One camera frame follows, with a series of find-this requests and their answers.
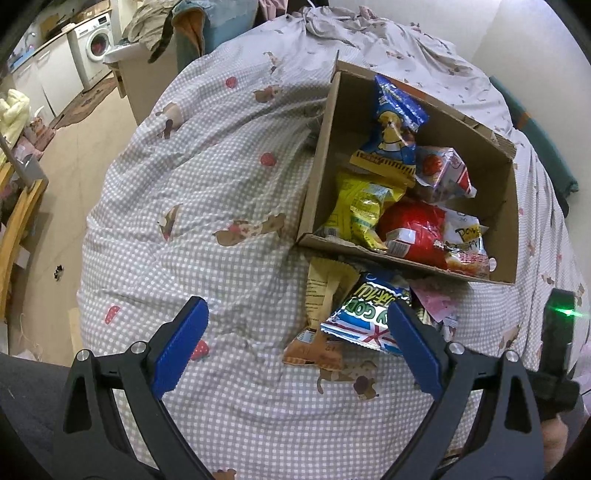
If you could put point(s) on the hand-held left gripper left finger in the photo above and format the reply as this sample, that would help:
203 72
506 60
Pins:
180 346

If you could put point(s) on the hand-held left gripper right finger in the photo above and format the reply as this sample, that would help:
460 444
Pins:
415 346

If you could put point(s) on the green blue flag snack packet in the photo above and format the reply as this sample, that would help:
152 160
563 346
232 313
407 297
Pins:
364 309

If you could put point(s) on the white packet with yellow lettering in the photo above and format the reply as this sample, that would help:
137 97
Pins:
466 244

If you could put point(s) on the red snack packet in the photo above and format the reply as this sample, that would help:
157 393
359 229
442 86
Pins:
415 230

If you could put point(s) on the cardboard box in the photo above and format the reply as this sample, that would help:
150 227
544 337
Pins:
498 217

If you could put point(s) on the yellow green snack packet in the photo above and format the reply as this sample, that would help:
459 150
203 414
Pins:
353 207

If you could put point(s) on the white packet with red circle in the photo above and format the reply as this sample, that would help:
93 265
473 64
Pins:
441 173

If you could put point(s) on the blue cartoon snack packet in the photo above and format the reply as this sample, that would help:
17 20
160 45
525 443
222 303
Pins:
395 124

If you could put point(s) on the pink snack wrapper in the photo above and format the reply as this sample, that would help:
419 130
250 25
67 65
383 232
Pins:
434 302

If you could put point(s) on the brown snack packet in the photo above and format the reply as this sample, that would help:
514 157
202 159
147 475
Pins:
314 350

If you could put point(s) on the pale yellow snack packet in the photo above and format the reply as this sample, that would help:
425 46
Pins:
325 290

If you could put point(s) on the checked printed blanket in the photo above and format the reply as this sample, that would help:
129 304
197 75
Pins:
207 207

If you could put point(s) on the person's grey trouser leg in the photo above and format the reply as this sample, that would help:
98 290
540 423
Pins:
32 415

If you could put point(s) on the wooden rack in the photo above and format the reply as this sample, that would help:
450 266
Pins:
18 230

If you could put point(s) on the teal pillow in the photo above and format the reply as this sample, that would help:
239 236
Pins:
540 147

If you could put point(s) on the patterned floor rug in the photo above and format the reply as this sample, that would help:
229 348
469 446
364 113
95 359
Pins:
87 99

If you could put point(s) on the white side table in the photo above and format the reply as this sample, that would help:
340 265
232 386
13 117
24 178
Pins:
138 78

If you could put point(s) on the yellow quilted cloth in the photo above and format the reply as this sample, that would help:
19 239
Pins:
13 117

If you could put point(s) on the white kitchen cabinets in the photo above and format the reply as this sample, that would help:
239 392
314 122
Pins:
46 78

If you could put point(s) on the grey tabby cat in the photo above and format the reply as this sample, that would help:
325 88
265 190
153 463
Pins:
161 44

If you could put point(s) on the white washing machine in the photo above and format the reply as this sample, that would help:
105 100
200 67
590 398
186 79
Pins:
92 48

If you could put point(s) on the pile of clothes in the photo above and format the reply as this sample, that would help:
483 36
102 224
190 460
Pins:
147 21

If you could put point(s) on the grey metal bracket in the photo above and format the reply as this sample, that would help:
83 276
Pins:
30 168

